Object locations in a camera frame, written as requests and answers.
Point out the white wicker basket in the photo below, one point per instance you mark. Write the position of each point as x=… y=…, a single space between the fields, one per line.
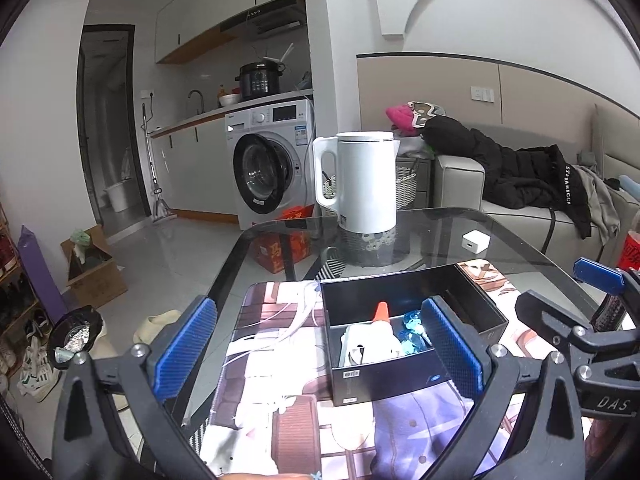
x=406 y=187

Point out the black box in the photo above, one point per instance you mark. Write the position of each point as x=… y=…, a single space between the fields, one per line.
x=380 y=380

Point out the white washing machine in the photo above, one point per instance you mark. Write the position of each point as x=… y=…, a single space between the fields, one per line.
x=280 y=120

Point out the light grey sofa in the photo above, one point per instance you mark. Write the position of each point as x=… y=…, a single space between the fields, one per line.
x=457 y=180

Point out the black trash bag bin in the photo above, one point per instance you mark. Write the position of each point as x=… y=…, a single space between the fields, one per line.
x=75 y=335

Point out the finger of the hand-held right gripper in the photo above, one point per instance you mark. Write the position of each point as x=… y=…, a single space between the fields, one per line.
x=597 y=272
x=545 y=310

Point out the white wall switch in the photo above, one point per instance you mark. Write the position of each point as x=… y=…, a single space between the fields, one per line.
x=482 y=94

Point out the white sneakers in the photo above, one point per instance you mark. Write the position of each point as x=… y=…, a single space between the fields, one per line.
x=37 y=372

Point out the printed desk mat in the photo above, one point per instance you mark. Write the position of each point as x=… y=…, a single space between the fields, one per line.
x=280 y=310

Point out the flat mop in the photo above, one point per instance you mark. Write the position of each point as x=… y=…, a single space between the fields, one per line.
x=162 y=210

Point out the cardboard box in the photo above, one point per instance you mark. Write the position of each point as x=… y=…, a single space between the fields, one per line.
x=97 y=280

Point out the black door frame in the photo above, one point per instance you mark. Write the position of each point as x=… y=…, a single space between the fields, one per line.
x=82 y=110

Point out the white bowl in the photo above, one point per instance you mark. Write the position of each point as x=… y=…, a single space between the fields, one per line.
x=229 y=100

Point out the grey garment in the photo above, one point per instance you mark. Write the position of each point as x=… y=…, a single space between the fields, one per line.
x=602 y=200

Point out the black pressure cooker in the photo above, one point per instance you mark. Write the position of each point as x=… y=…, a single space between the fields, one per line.
x=257 y=80

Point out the kitchen faucet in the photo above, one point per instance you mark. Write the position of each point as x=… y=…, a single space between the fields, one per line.
x=196 y=94

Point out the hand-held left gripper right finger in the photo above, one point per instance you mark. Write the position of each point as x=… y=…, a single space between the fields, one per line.
x=450 y=350

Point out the red printed box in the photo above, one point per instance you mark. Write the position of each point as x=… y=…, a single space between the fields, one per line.
x=280 y=250

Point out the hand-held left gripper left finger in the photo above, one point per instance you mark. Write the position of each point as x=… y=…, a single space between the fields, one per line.
x=185 y=340

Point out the black puffer jacket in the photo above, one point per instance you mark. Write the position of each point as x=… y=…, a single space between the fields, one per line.
x=515 y=175

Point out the beige slipper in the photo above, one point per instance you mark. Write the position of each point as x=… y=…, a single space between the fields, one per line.
x=155 y=325

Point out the white electric kettle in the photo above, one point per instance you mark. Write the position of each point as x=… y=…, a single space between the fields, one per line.
x=365 y=180

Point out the white charger adapter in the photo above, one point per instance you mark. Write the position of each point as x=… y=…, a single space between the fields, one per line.
x=475 y=241

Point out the purple rolled mat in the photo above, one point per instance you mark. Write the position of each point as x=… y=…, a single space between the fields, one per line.
x=40 y=270

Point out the white kitchen counter cabinet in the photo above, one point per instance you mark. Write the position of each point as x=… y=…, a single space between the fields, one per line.
x=200 y=170

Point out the white glue bottle orange tip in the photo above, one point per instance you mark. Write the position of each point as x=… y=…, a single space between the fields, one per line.
x=382 y=317

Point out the white upper wall cabinets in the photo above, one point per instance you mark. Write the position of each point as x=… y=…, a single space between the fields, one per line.
x=215 y=5

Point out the patterned plush cushion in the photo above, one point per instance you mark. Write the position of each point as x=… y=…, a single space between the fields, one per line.
x=425 y=110

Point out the pink cloth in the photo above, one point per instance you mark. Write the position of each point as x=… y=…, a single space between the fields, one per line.
x=400 y=117

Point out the range hood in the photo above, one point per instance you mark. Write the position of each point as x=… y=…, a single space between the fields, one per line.
x=270 y=17

